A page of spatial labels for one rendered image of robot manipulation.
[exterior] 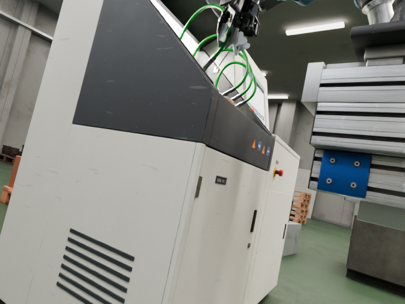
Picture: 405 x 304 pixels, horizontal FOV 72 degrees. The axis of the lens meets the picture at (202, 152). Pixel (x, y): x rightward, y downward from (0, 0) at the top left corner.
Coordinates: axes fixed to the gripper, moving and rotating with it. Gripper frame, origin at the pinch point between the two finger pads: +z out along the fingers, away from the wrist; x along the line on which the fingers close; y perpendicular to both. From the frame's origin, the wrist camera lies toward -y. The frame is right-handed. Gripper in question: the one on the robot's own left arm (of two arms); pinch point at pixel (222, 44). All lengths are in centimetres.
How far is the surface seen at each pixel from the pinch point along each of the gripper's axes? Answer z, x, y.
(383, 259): 153, 215, 47
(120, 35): 7.2, -35.9, -8.7
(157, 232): 34, -30, 56
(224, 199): 34, -5, 47
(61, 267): 67, -55, 47
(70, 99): 34, -52, -5
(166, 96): 9.8, -25.4, 24.1
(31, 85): 473, -161, -689
